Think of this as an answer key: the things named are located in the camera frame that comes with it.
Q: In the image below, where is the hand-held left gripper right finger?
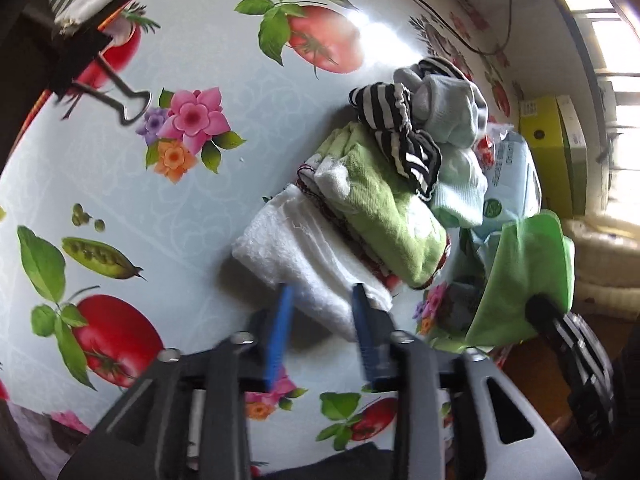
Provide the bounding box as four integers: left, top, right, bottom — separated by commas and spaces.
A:
352, 284, 583, 480

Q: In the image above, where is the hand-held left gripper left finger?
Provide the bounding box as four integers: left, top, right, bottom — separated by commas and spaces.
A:
57, 284, 296, 480

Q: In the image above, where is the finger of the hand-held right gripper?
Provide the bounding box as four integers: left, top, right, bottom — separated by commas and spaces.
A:
525, 294, 618, 437

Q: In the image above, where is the wet wipes packet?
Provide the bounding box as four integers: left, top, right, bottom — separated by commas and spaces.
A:
481, 122, 543, 226

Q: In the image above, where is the light grey sock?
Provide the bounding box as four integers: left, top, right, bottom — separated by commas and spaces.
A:
392, 66, 489, 147

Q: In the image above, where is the pale blue packet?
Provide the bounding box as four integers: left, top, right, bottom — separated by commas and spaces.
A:
469, 227, 503, 283

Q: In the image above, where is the dark cloth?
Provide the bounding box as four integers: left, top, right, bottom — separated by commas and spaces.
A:
262, 441, 397, 480

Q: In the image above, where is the green and white towel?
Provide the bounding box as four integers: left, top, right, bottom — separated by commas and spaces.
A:
297, 122, 452, 290

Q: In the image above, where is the pale white sock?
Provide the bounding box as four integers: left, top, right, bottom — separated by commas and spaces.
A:
429, 146, 489, 228

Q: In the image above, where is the yellow-green cardboard box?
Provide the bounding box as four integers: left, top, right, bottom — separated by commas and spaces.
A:
517, 95, 576, 213

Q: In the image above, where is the white and green box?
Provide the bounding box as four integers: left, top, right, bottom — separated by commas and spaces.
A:
555, 93, 590, 217

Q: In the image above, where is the fruit and flower printed tablecloth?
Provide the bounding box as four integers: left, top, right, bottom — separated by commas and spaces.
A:
0, 0, 533, 480

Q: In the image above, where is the black binder clip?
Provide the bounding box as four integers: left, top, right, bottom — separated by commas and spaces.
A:
50, 25, 153, 127

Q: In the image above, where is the window frame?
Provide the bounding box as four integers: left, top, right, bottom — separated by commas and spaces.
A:
537, 0, 640, 213

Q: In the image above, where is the black cable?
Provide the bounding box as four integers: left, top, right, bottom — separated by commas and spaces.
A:
357, 0, 518, 57

